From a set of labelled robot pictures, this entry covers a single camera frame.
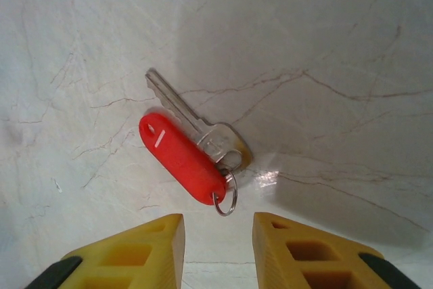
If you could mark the red plastic key tag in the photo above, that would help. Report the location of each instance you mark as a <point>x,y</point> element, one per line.
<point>182,160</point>

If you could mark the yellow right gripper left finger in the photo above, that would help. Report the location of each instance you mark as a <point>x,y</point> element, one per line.
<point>162,245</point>

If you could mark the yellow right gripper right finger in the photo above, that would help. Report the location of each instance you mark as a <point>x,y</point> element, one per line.
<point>270,255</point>

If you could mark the silver metal key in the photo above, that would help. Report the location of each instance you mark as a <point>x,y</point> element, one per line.
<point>172,99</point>

